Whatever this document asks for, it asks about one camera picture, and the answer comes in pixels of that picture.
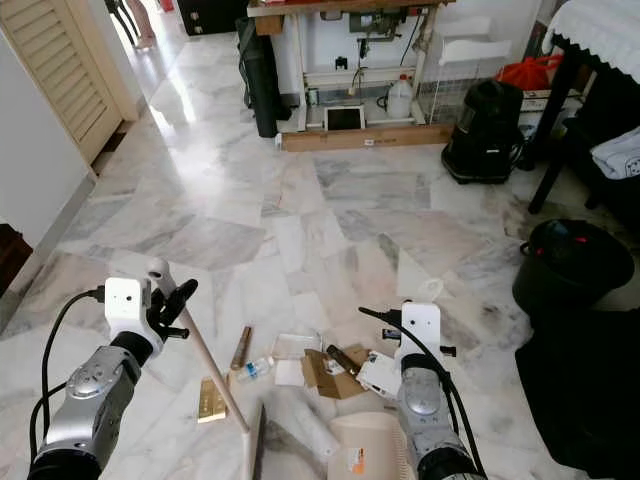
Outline wooden handled broom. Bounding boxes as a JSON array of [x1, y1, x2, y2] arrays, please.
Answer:
[[145, 258, 267, 480]]

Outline person legs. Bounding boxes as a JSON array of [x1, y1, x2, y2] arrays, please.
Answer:
[[105, 0, 159, 51]]

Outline black legged table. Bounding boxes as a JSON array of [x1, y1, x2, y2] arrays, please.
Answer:
[[528, 40, 640, 214]]

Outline white printed carton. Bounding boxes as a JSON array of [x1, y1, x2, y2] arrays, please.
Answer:
[[357, 352, 403, 399]]

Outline red bag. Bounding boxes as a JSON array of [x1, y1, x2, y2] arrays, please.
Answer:
[[497, 55, 563, 93]]

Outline white paper piece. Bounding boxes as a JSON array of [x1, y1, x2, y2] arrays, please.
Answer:
[[275, 360, 306, 388]]

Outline brown tube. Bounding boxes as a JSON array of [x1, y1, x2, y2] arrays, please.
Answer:
[[230, 325, 253, 371]]

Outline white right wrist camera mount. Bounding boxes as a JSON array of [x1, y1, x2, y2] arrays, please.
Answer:
[[400, 300, 446, 367]]

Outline brown cardboard piece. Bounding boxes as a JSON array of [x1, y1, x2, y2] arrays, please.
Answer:
[[302, 347, 371, 401]]

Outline clear plastic box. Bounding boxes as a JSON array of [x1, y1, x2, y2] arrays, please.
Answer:
[[275, 333, 323, 361]]

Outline white tablecloth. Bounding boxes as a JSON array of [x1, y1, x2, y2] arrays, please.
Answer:
[[543, 0, 640, 83]]

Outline black cloth bag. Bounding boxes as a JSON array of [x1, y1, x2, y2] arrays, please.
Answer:
[[515, 335, 640, 479]]

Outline white workbench with wooden top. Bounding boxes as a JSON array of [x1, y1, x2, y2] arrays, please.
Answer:
[[248, 0, 461, 131]]

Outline large black round bin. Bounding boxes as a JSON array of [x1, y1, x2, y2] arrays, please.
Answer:
[[512, 218, 637, 317]]

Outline clear plastic jug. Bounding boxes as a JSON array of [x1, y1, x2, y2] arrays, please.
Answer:
[[386, 73, 415, 120]]

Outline gold rectangular box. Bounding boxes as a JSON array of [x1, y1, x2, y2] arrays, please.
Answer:
[[198, 375, 229, 423]]

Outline white framed tablet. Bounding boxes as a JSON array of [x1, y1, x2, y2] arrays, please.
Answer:
[[323, 103, 367, 132]]

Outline small clear bottle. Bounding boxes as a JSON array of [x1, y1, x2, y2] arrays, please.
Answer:
[[240, 357, 276, 383]]

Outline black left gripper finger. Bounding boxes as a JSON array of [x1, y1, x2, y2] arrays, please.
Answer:
[[163, 279, 200, 316]]

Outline dark wooden furniture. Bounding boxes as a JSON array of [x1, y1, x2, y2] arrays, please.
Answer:
[[0, 224, 34, 292]]

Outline dark brown bar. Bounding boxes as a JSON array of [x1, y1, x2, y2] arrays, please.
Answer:
[[325, 344, 361, 374]]

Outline black rolled mat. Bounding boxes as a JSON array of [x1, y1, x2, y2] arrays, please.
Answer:
[[238, 18, 280, 139]]

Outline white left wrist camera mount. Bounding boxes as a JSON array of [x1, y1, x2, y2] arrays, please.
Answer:
[[103, 277, 158, 341]]

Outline beige dustpan with white handle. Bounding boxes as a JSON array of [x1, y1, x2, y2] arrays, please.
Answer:
[[328, 278, 447, 480]]

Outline long brown cardboard box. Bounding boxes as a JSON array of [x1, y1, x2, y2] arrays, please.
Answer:
[[280, 122, 456, 153]]

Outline louvred wooden door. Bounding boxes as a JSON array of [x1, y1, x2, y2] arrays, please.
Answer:
[[0, 0, 142, 166]]

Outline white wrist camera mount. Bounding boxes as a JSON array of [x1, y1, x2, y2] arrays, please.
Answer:
[[400, 300, 446, 367], [103, 277, 158, 341]]

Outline black vacuum cleaner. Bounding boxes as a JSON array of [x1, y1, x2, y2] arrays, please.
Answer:
[[442, 78, 529, 184]]

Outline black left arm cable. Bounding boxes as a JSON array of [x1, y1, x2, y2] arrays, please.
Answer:
[[32, 285, 107, 471]]

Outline grey folded cloth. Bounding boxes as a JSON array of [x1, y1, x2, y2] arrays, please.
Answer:
[[590, 125, 640, 182]]

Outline white wire rack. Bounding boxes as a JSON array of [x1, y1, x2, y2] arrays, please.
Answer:
[[418, 36, 513, 126]]

